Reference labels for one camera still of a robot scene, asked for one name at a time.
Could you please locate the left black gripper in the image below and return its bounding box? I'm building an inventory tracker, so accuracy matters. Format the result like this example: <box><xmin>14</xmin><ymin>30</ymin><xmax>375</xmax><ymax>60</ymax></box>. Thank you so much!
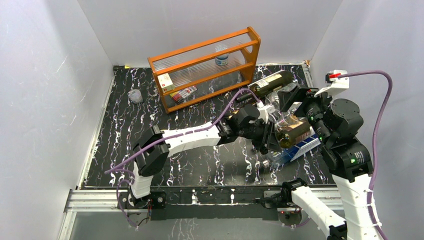
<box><xmin>237</xmin><ymin>120</ymin><xmax>282</xmax><ymax>153</ymax></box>

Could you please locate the brown wine bottle silver cap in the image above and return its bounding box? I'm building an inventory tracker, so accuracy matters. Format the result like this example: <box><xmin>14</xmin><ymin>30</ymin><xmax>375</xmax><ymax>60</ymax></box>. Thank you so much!
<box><xmin>276</xmin><ymin>119</ymin><xmax>312</xmax><ymax>149</ymax></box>

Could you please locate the clear round glass bottle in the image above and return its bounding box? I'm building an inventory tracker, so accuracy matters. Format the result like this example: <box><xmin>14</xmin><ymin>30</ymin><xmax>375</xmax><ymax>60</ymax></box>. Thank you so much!
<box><xmin>265</xmin><ymin>91</ymin><xmax>282</xmax><ymax>116</ymax></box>

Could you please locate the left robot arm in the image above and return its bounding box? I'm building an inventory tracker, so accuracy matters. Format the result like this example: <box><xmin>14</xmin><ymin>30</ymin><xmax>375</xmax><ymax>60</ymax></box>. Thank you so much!
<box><xmin>126</xmin><ymin>104</ymin><xmax>283</xmax><ymax>208</ymax></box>

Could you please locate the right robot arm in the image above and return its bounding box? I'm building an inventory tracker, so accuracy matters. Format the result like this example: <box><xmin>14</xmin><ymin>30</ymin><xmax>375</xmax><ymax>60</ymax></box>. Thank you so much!
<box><xmin>277</xmin><ymin>82</ymin><xmax>384</xmax><ymax>240</ymax></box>

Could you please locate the dark green wine bottle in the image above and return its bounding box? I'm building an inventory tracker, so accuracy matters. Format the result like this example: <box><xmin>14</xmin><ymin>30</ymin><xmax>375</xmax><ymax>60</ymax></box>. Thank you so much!
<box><xmin>235</xmin><ymin>70</ymin><xmax>294</xmax><ymax>103</ymax></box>

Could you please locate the blue square glass bottle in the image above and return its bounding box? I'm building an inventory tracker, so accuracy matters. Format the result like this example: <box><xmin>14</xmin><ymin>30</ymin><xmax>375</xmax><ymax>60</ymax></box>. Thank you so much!
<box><xmin>261</xmin><ymin>134</ymin><xmax>321</xmax><ymax>169</ymax></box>

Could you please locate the orange wooden shelf rack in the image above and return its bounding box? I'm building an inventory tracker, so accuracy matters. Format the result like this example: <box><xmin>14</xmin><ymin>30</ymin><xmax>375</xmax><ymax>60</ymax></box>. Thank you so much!
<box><xmin>148</xmin><ymin>26</ymin><xmax>261</xmax><ymax>113</ymax></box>

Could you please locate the small blue labelled jar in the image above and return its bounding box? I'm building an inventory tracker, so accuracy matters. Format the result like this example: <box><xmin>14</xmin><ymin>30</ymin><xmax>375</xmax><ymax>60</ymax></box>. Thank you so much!
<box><xmin>215</xmin><ymin>44</ymin><xmax>229</xmax><ymax>66</ymax></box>

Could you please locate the marker pen pack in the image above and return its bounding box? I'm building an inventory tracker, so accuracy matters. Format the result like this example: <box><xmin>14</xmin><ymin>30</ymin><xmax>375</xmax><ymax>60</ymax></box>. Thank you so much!
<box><xmin>170</xmin><ymin>85</ymin><xmax>198</xmax><ymax>104</ymax></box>

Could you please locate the white red small box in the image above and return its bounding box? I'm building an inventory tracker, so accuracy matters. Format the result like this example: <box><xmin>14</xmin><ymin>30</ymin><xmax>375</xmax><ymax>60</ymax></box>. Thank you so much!
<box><xmin>157</xmin><ymin>73</ymin><xmax>175</xmax><ymax>93</ymax></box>

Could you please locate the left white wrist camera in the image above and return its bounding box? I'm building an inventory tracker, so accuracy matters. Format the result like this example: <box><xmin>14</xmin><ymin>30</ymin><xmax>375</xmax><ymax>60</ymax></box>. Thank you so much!
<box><xmin>256</xmin><ymin>101</ymin><xmax>275</xmax><ymax>123</ymax></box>

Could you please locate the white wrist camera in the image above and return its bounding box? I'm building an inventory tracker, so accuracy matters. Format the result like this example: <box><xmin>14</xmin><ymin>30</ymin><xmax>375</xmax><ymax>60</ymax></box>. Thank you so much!
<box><xmin>256</xmin><ymin>101</ymin><xmax>275</xmax><ymax>123</ymax></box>
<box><xmin>314</xmin><ymin>70</ymin><xmax>350</xmax><ymax>98</ymax></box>

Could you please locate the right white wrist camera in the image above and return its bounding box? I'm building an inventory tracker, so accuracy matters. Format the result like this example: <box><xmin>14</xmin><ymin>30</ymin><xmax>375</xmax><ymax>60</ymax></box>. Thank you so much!
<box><xmin>314</xmin><ymin>70</ymin><xmax>350</xmax><ymax>98</ymax></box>

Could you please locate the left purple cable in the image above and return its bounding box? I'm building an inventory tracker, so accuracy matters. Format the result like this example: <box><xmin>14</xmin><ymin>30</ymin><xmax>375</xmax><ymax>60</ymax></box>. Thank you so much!
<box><xmin>104</xmin><ymin>88</ymin><xmax>264</xmax><ymax>229</ymax></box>

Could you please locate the black metal base rail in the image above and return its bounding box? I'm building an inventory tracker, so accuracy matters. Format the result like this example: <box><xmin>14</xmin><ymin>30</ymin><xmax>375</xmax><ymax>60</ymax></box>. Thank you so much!
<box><xmin>64</xmin><ymin>185</ymin><xmax>344</xmax><ymax>222</ymax></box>

